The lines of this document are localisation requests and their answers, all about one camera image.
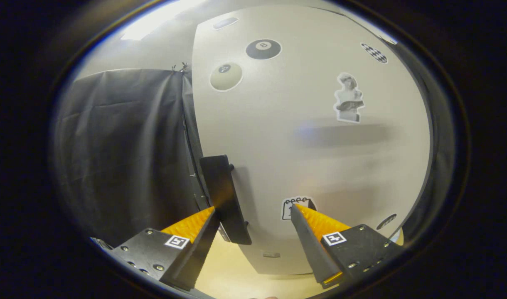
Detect light grey cabinet door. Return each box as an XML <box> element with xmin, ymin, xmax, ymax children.
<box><xmin>191</xmin><ymin>4</ymin><xmax>435</xmax><ymax>275</ymax></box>

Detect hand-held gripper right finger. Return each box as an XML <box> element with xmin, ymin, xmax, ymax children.
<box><xmin>290</xmin><ymin>203</ymin><xmax>404</xmax><ymax>289</ymax></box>

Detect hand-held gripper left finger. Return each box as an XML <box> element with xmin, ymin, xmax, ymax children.
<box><xmin>110</xmin><ymin>206</ymin><xmax>221</xmax><ymax>291</ymax></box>

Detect black door handle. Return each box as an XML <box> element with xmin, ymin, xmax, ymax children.
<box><xmin>199</xmin><ymin>155</ymin><xmax>252</xmax><ymax>245</ymax></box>

